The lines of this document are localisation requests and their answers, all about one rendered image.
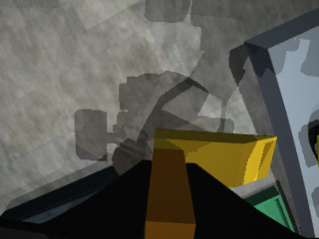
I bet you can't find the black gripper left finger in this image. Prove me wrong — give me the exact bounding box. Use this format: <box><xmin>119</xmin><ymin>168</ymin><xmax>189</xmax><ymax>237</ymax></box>
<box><xmin>0</xmin><ymin>159</ymin><xmax>152</xmax><ymax>239</ymax></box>

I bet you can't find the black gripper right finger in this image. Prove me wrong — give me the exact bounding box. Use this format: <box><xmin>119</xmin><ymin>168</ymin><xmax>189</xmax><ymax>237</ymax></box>
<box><xmin>186</xmin><ymin>163</ymin><xmax>319</xmax><ymax>239</ymax></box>

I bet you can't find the green tray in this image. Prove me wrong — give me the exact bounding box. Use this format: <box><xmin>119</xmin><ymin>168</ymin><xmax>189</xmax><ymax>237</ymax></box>
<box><xmin>243</xmin><ymin>186</ymin><xmax>295</xmax><ymax>232</ymax></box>
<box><xmin>255</xmin><ymin>199</ymin><xmax>287</xmax><ymax>227</ymax></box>

